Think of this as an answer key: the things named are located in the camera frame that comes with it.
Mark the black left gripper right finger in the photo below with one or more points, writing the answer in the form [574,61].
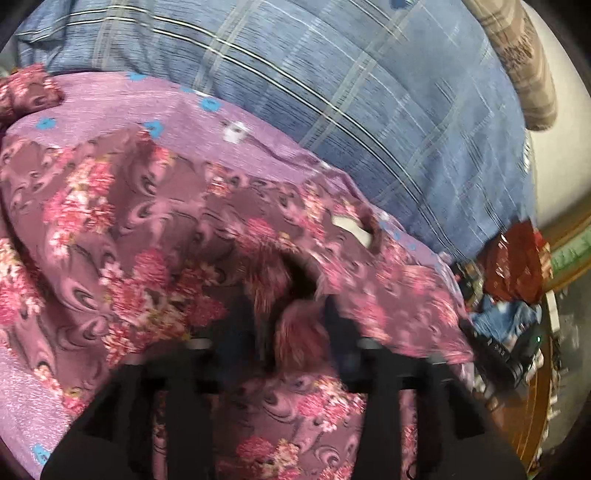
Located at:
[456,438]

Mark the brown woven mat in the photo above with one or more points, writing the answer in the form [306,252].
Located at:
[522,416]

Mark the maroon floral small garment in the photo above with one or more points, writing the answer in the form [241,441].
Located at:
[198,258]

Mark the beige striped pillow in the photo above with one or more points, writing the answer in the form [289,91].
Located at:
[518,46]

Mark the blue denim cloth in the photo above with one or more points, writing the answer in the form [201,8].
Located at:
[505,321]

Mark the blue plaid blanket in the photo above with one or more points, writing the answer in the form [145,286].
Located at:
[408,97]

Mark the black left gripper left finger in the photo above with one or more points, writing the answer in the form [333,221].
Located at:
[113,437]

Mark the red plastic bag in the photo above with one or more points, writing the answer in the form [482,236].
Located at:
[511,264]

